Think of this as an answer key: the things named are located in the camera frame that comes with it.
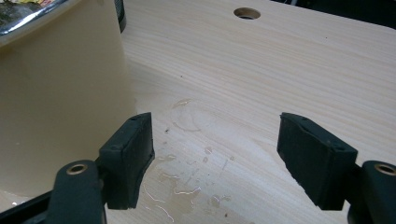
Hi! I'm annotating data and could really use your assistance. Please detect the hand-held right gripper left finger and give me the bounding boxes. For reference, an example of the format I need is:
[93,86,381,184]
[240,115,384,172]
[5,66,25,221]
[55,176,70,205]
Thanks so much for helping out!
[98,111,156,211]

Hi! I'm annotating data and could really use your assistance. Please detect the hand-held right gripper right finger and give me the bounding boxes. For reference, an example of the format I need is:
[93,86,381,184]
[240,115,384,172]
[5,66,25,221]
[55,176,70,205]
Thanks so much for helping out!
[276,111,360,212]

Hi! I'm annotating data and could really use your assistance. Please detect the beige plastic container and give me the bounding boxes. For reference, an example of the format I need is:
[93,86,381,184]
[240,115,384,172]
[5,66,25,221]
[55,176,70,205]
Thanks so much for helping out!
[0,0,138,200]

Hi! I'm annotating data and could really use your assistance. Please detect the grey metal mesh bin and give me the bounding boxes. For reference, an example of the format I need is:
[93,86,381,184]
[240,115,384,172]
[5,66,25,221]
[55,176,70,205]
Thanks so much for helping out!
[113,0,127,34]

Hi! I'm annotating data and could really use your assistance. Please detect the metal strainer basket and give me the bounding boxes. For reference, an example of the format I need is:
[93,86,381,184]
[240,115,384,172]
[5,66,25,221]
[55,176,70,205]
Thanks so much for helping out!
[0,0,82,37]

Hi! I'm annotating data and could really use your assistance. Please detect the food leftovers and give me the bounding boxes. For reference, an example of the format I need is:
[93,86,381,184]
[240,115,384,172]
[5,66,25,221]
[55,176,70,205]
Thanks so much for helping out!
[0,0,60,26]

